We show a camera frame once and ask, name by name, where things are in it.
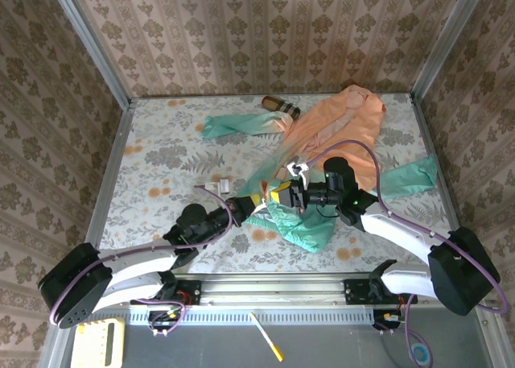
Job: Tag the white and blue tape roll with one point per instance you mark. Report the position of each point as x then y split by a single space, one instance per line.
414 352

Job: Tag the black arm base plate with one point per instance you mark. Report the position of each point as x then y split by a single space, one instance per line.
189 291
358 291

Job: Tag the mint green and peach jacket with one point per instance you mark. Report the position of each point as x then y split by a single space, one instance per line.
346 118

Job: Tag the black connector box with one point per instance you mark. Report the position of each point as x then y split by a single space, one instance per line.
161 317
388 317

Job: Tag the floral tablecloth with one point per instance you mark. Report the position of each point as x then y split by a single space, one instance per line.
169 162

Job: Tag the yellow plastic box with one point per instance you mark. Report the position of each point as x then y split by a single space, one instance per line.
96 344

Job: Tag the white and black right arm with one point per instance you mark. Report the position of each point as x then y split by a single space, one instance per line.
402 227

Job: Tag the aluminium table side rail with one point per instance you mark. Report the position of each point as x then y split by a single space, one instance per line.
114 170
436 158

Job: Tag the aluminium frame post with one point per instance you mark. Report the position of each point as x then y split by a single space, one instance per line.
92 46
446 42

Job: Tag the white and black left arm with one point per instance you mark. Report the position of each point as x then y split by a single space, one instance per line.
133 261

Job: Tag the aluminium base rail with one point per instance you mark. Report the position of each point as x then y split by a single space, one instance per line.
265 289

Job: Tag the brown cylindrical bottle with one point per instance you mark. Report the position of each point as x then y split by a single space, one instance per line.
281 106

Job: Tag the white marker with yellow cap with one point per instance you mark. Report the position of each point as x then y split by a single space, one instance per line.
265 336

